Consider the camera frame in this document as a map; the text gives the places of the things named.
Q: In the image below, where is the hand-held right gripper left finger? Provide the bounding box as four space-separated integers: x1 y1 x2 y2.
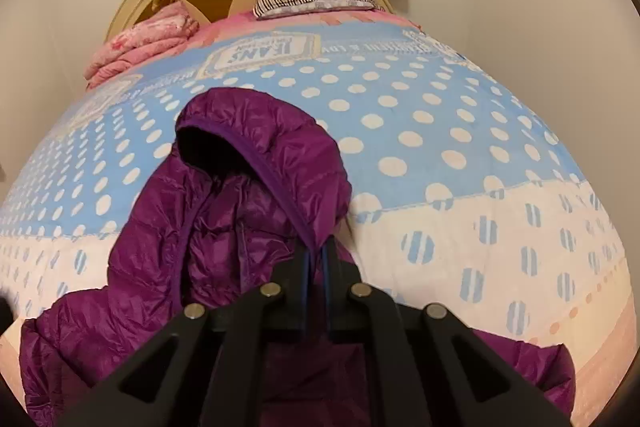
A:
60 246 314 427

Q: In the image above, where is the polka dot printed blanket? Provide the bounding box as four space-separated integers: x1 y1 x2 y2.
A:
0 7 633 427

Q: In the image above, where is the pink folded blanket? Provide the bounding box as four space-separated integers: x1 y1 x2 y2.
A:
84 2 201 92

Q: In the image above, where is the purple hooded down jacket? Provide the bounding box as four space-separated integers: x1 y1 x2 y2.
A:
20 87 576 427

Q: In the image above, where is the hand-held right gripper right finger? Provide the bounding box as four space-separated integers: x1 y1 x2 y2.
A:
321 238 572 427

